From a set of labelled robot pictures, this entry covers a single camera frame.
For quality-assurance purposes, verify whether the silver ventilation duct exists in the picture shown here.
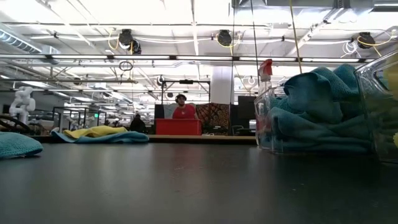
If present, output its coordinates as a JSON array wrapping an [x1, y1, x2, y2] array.
[[0, 29, 60, 65]]

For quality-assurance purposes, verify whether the black ceiling cord reel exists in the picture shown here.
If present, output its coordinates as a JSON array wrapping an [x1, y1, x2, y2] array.
[[118, 29, 134, 47], [216, 29, 233, 47], [357, 32, 376, 50]]

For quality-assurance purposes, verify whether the clear spray bottle red trigger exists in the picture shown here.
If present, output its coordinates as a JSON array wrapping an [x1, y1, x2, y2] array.
[[254, 58, 275, 147]]

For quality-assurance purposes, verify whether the black metal frame stand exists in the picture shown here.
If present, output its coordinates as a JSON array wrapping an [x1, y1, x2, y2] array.
[[160, 80, 211, 105]]

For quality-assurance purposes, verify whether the hanging black cable loop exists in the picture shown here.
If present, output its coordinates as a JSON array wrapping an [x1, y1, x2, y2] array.
[[119, 60, 134, 72]]

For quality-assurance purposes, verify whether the person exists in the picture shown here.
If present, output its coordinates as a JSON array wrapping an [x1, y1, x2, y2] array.
[[129, 113, 147, 134], [172, 93, 199, 120]]

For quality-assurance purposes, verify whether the yellow hanging cable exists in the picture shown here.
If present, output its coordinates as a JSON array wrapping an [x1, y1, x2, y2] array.
[[289, 0, 303, 75]]

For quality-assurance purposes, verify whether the black computer monitor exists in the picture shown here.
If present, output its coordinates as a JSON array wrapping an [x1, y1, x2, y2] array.
[[238, 95, 258, 121]]

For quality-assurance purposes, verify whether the clear plastic basket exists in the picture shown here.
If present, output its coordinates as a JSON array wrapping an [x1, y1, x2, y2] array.
[[254, 63, 374, 156], [353, 49, 398, 165]]

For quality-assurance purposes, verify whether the white pillar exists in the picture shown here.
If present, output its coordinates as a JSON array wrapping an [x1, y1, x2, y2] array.
[[211, 65, 234, 103]]

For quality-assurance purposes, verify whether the patterned hanging cloth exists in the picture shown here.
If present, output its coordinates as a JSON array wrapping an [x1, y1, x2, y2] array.
[[195, 103, 231, 135]]

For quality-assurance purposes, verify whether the grey hanging cloth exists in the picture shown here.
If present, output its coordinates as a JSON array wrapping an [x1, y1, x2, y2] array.
[[162, 103, 178, 119]]

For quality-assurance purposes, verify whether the small black ceiling reel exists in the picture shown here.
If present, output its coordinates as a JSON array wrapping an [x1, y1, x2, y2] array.
[[129, 39, 142, 55]]

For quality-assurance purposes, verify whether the red plastic bin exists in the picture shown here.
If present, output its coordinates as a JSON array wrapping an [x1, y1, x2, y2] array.
[[155, 118, 203, 136]]

